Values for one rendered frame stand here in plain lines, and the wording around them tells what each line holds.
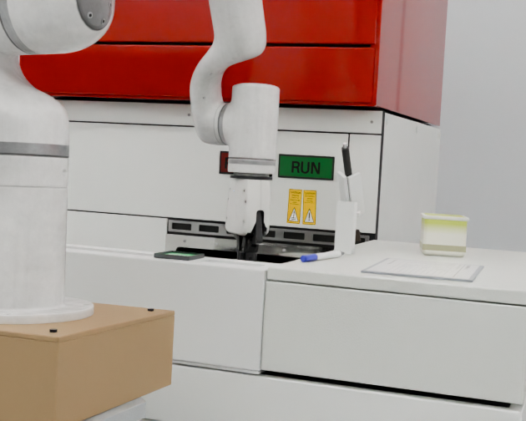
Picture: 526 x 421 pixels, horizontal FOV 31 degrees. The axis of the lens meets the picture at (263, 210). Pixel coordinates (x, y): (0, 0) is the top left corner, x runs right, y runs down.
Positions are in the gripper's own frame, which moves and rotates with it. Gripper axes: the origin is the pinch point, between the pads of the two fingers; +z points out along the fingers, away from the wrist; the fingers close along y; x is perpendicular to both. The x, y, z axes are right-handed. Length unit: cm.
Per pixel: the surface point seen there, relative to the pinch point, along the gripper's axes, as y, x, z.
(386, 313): 48.8, -0.1, 0.7
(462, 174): -120, 128, -17
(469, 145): -119, 130, -27
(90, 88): -47, -19, -32
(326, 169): -15.2, 22.4, -17.3
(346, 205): 19.8, 8.8, -11.8
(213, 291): 32.2, -18.1, 0.2
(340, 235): 19.3, 8.2, -7.0
